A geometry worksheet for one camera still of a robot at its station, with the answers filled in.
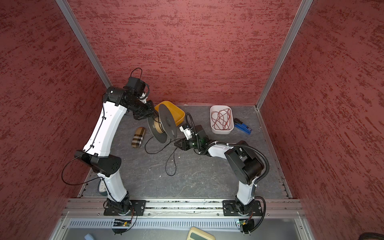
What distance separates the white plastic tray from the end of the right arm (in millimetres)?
259

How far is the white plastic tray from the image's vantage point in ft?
3.46

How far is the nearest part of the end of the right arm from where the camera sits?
74 centimetres
